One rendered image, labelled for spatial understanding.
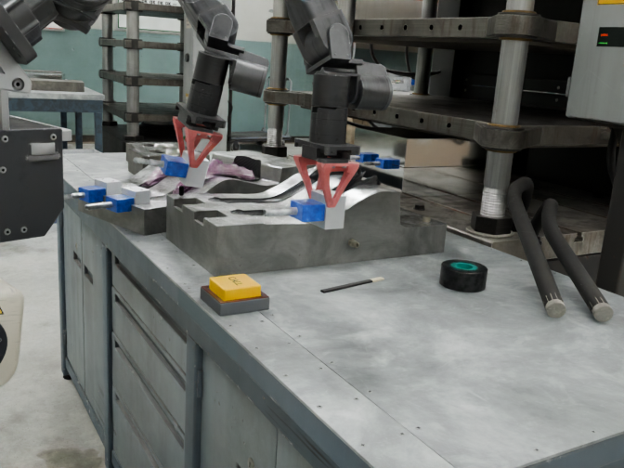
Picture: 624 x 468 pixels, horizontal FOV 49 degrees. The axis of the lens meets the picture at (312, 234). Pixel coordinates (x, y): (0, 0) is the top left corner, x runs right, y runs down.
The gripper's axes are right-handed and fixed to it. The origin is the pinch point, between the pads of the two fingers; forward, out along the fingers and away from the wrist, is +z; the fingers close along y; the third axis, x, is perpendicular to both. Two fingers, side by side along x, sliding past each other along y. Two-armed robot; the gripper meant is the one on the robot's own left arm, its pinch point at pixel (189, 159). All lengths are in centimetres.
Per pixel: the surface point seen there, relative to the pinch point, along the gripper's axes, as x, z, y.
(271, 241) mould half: -10.2, 7.3, -19.8
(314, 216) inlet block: -9.9, -1.9, -30.9
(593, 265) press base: -110, 8, -12
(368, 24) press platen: -73, -33, 67
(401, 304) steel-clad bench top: -23.5, 7.3, -41.6
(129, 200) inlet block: 5.4, 13.8, 13.0
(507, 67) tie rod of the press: -68, -32, 0
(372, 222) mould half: -30.8, 1.8, -18.9
